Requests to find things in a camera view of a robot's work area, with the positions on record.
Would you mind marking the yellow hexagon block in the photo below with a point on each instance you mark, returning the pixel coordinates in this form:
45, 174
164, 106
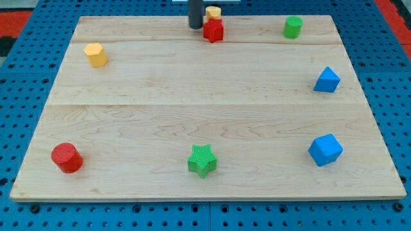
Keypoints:
96, 54

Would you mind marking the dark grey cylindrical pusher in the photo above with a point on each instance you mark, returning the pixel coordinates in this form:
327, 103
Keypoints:
195, 14

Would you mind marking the blue triangle block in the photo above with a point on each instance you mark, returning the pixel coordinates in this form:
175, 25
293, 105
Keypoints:
327, 82

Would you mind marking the red cylinder block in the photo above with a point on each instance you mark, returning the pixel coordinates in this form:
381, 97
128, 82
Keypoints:
67, 157

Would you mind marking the wooden board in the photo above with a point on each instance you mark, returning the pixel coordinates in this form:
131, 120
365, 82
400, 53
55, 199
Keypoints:
166, 88

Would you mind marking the green cylinder block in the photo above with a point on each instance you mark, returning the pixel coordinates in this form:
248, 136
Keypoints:
292, 27

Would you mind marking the red star block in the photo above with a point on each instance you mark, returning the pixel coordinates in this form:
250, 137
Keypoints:
213, 30

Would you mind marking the blue cube block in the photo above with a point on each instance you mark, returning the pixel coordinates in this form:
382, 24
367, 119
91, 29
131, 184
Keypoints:
325, 149

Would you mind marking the green star block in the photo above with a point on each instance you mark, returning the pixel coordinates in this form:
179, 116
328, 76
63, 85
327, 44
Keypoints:
202, 160

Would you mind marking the yellow heart block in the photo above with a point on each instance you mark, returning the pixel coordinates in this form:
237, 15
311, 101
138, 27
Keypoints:
212, 12

